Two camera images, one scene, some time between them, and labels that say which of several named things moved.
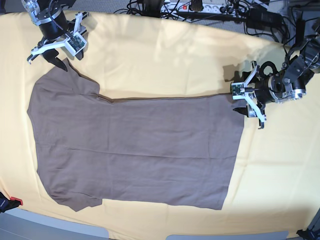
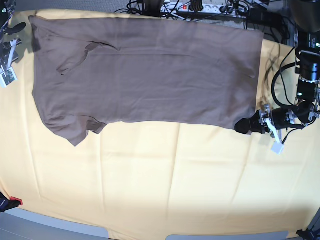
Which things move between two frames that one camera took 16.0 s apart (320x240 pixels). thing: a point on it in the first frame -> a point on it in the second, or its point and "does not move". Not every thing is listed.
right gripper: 262,90 -> 267,118
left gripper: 52,28 -> 9,31
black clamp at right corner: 308,233 does not move
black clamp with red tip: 6,204 does not move
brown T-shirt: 174,152 -> 87,71
